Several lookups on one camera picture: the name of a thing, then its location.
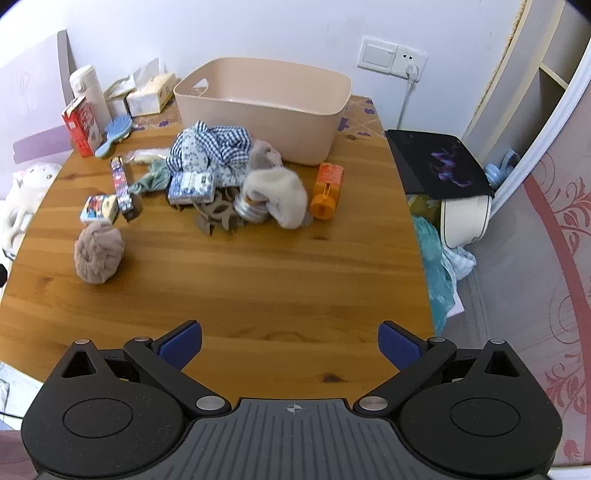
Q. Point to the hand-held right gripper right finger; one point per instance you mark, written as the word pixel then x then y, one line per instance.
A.
pixel 399 346

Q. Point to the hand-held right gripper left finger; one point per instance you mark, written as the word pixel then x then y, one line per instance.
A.
pixel 182 346

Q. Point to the small black object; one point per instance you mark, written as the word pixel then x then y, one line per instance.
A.
pixel 133 208

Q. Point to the blue white tissue packet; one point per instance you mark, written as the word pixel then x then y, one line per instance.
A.
pixel 191 187

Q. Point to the green scrunchie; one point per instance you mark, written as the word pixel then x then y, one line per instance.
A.
pixel 154 177

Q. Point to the orange bottle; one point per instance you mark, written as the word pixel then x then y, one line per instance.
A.
pixel 325 189

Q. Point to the patterned long box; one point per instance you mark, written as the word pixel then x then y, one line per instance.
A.
pixel 121 182

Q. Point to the clear plastic packet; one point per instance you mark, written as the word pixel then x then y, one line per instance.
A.
pixel 147 156

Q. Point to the blue gingham floral cloth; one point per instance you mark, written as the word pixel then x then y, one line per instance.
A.
pixel 203 147

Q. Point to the beige plastic basket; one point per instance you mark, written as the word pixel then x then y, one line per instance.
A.
pixel 277 124

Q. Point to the wooden desktop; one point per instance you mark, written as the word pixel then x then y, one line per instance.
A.
pixel 254 277

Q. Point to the teal plastic bag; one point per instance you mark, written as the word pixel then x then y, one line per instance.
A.
pixel 434 267

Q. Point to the white cloth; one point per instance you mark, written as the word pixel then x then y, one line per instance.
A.
pixel 461 261

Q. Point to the white basin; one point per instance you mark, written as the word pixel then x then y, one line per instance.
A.
pixel 461 221

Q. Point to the round metal tin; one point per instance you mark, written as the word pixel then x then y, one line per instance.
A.
pixel 249 210

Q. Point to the small colourful box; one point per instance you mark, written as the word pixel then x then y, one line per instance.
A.
pixel 99 207

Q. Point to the white fluffy sock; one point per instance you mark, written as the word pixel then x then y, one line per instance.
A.
pixel 281 194

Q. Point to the light blue bottle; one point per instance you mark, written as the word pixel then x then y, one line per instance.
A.
pixel 496 173

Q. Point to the grey beige sock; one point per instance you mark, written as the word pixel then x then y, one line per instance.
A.
pixel 265 157

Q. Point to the white plush toy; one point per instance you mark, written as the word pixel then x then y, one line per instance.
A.
pixel 27 194

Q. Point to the blue hairbrush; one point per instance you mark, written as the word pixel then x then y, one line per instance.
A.
pixel 117 129

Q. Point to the red carton box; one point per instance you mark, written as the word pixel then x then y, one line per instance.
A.
pixel 78 129

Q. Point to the white tissue pack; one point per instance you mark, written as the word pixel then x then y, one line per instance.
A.
pixel 117 104

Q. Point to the yellow tissue pack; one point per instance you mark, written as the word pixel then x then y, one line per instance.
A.
pixel 147 94

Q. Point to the white thermos bottle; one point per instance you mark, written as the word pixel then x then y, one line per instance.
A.
pixel 90 87

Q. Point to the white wardrobe shelf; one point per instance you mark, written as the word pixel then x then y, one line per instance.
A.
pixel 531 92

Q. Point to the purple headboard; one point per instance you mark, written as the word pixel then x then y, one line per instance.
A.
pixel 32 92

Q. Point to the white wall switch socket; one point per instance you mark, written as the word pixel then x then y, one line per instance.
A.
pixel 378 55

